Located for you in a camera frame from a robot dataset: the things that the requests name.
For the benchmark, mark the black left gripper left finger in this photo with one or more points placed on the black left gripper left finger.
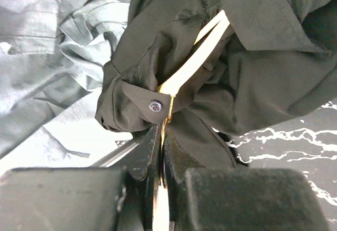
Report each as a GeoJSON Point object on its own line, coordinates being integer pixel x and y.
{"type": "Point", "coordinates": [116, 193]}

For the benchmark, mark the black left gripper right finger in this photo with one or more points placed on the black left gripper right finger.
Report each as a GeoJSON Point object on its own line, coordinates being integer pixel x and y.
{"type": "Point", "coordinates": [205, 195]}

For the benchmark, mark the yellow clothes hanger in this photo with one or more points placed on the yellow clothes hanger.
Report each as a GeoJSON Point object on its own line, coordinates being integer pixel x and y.
{"type": "Point", "coordinates": [211, 33]}

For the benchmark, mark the black shirt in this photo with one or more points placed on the black shirt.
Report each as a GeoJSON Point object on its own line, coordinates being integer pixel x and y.
{"type": "Point", "coordinates": [275, 62]}

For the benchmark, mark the grey shirt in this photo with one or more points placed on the grey shirt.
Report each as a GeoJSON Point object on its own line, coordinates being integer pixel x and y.
{"type": "Point", "coordinates": [52, 54]}

